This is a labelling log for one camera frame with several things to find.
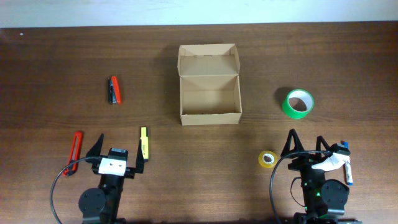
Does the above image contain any small yellow tape roll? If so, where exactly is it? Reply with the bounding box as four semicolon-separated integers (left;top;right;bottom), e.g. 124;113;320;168
258;151;278;169

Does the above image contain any green tape roll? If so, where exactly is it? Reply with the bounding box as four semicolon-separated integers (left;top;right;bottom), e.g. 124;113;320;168
282;89;314;119

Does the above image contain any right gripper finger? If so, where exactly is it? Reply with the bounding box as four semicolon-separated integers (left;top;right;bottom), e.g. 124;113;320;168
315;136;331;152
280;129;304;157

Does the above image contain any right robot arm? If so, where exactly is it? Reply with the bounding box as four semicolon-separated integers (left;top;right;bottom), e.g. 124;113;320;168
281;129;351;223

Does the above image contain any brown cardboard box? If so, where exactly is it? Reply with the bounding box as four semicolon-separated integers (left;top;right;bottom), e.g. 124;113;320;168
177;44;243;126

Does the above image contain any red black stapler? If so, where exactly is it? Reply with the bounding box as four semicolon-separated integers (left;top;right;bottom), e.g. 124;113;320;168
108;76;122;105

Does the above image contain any red utility knife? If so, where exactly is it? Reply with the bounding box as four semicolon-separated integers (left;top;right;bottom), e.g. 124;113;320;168
63;131;83;176

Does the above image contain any yellow highlighter pen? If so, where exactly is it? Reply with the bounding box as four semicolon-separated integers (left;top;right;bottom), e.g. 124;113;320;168
140;126;149;162

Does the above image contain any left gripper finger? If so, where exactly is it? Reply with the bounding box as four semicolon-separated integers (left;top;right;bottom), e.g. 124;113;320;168
135;140;145;174
86;134;104;157

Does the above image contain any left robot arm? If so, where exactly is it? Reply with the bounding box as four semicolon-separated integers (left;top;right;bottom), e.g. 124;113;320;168
78;134;146;223

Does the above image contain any blue white marker pen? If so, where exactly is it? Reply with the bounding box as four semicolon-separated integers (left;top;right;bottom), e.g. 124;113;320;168
345;156;353;185

